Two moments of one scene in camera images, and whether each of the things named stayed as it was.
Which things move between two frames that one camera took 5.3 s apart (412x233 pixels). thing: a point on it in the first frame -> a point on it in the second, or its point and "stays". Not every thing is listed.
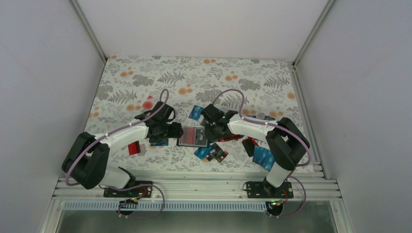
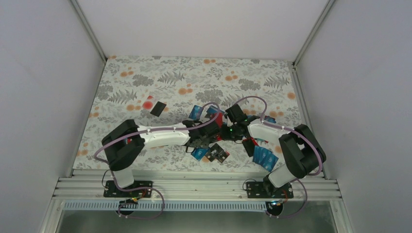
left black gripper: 175,132 -> 205,143
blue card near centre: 196,112 stays
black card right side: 248,145 stays
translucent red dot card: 149,103 stays
